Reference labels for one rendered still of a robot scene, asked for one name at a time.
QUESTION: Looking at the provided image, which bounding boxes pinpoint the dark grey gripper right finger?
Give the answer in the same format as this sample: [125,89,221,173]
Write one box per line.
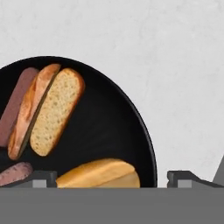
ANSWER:
[166,170,224,189]

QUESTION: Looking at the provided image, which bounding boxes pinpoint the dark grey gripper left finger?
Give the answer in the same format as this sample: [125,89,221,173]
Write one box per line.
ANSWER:
[4,170,58,189]

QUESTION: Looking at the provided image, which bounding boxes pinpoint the reddish brown sausage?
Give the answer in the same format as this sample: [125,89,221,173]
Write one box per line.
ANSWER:
[0,161,34,187]
[0,66,40,148]

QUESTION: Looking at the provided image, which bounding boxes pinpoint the pale yellow hot dog bun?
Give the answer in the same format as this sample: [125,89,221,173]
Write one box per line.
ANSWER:
[55,157,141,189]

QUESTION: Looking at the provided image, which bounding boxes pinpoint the split brown hot dog bun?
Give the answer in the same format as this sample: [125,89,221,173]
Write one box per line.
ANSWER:
[7,63,86,161]

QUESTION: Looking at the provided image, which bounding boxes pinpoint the black bowl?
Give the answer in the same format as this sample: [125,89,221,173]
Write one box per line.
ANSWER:
[0,55,158,189]

